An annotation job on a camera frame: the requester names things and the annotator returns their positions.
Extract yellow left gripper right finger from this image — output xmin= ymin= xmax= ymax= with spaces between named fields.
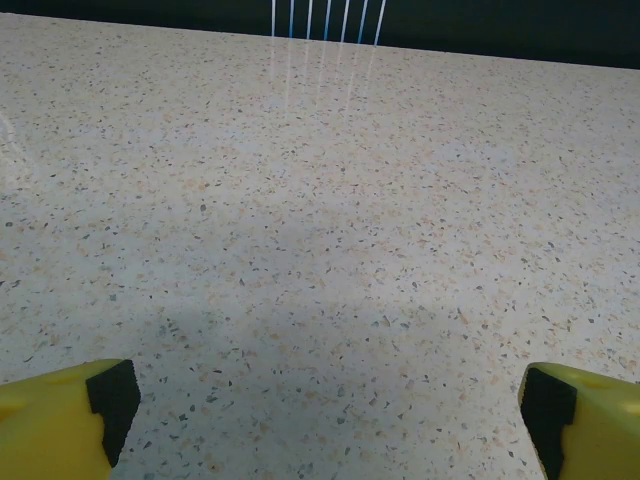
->
xmin=517 ymin=363 xmax=640 ymax=480

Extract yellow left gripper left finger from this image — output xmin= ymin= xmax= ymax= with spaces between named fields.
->
xmin=0 ymin=358 xmax=142 ymax=480

